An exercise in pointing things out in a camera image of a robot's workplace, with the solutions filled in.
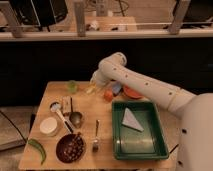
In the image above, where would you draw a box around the blue block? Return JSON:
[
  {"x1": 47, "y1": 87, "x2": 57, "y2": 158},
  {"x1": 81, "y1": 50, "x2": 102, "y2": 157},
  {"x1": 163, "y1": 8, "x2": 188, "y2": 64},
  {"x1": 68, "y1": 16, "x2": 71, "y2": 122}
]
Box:
[{"x1": 112, "y1": 82, "x2": 122, "y2": 95}]

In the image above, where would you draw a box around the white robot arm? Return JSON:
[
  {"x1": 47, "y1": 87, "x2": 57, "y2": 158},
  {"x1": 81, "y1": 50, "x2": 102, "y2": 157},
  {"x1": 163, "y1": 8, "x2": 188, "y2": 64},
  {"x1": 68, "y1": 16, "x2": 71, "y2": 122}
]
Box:
[{"x1": 91, "y1": 52, "x2": 213, "y2": 171}]

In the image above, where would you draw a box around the grey folded cloth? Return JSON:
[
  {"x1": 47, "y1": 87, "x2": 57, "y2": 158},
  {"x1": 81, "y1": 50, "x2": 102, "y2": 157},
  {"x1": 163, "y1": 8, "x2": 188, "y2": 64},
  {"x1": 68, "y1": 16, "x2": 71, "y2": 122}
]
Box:
[{"x1": 122, "y1": 108, "x2": 144, "y2": 132}]

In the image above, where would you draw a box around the green translucent cup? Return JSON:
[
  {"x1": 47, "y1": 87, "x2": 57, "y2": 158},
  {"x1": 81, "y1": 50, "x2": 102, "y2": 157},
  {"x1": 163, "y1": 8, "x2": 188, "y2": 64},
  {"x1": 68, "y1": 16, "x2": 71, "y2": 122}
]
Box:
[{"x1": 67, "y1": 80, "x2": 78, "y2": 94}]

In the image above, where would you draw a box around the wooden board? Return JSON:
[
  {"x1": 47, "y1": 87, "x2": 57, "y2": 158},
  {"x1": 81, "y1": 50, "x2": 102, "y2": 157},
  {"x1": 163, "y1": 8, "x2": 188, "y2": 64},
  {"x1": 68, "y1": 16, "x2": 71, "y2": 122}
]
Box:
[{"x1": 19, "y1": 82, "x2": 177, "y2": 171}]

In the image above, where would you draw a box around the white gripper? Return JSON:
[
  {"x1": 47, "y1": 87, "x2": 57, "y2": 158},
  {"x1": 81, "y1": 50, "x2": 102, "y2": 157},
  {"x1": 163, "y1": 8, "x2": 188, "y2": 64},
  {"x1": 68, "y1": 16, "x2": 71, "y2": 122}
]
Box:
[{"x1": 90, "y1": 70, "x2": 106, "y2": 87}]

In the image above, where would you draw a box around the white round container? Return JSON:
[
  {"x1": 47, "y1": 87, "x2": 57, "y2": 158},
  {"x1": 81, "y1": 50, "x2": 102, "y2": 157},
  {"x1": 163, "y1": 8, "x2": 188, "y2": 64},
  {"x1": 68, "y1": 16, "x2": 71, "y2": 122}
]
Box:
[{"x1": 40, "y1": 117, "x2": 58, "y2": 136}]

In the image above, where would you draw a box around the white handled measuring spoon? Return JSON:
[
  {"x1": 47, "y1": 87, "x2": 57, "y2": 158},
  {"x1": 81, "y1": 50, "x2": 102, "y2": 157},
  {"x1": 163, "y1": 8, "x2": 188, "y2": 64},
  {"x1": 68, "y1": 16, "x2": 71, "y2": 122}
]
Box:
[{"x1": 50, "y1": 102, "x2": 73, "y2": 133}]

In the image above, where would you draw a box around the metal fork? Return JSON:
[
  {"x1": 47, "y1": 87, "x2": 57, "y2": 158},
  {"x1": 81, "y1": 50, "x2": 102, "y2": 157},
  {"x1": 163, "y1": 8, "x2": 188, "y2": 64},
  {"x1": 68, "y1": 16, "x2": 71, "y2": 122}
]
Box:
[{"x1": 92, "y1": 120, "x2": 100, "y2": 152}]

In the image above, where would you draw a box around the green plastic tray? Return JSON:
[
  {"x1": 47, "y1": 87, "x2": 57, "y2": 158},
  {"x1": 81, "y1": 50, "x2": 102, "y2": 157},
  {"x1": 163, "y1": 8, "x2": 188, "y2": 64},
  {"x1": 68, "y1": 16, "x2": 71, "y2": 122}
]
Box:
[{"x1": 112, "y1": 101, "x2": 169, "y2": 160}]

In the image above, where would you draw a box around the green chili pepper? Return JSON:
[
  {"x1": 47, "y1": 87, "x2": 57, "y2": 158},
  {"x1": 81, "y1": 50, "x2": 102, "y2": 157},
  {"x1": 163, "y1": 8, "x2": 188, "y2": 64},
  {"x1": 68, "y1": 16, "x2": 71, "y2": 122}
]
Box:
[{"x1": 28, "y1": 139, "x2": 46, "y2": 164}]

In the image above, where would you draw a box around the red orange tomato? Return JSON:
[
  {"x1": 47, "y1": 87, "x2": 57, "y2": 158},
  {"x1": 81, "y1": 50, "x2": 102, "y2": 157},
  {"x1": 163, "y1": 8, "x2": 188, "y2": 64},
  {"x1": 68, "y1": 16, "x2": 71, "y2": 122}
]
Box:
[{"x1": 103, "y1": 90, "x2": 114, "y2": 102}]

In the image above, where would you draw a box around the dark brown bowl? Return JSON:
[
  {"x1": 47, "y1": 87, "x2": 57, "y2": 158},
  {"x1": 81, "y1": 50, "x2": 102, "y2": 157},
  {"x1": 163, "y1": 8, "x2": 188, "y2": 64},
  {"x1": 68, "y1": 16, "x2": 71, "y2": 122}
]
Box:
[{"x1": 56, "y1": 133, "x2": 86, "y2": 163}]

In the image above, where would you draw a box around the metal cup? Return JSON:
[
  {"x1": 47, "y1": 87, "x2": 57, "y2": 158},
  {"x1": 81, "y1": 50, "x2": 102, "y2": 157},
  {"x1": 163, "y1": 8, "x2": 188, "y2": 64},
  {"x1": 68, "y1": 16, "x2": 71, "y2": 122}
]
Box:
[{"x1": 69, "y1": 112, "x2": 83, "y2": 128}]

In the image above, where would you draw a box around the orange plate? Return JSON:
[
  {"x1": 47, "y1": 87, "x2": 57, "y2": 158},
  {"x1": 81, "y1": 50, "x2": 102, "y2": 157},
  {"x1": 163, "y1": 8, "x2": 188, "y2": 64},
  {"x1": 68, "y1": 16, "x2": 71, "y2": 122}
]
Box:
[{"x1": 123, "y1": 86, "x2": 142, "y2": 99}]

